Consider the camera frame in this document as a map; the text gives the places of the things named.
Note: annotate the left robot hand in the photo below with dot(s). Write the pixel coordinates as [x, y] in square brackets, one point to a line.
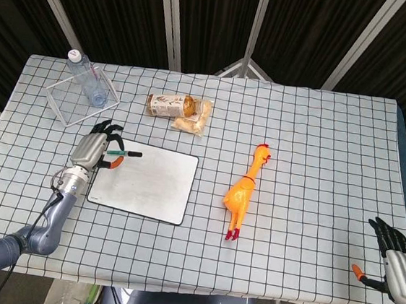
[92, 147]

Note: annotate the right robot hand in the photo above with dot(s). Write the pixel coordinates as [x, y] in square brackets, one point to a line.
[399, 274]

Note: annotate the green marker pen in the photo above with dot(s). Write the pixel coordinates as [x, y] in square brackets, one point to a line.
[126, 153]

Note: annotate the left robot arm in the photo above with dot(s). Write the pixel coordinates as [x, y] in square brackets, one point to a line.
[24, 225]

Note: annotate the small whiteboard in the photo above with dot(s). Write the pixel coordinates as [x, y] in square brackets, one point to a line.
[145, 182]

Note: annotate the clear acrylic tray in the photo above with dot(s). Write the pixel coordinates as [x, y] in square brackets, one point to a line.
[81, 101]

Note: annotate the clear plastic water bottle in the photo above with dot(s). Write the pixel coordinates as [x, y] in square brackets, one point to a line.
[89, 80]

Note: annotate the brown labelled jar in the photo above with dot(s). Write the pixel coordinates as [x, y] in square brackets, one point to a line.
[171, 106]

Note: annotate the clear bag of snacks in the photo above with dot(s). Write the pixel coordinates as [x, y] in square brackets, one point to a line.
[193, 120]

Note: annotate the checked white tablecloth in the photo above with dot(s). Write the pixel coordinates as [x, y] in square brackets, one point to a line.
[219, 204]

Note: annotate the yellow rubber chicken toy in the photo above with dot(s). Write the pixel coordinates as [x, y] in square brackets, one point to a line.
[245, 192]

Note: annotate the folding screen partition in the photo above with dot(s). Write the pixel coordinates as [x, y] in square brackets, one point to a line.
[216, 26]

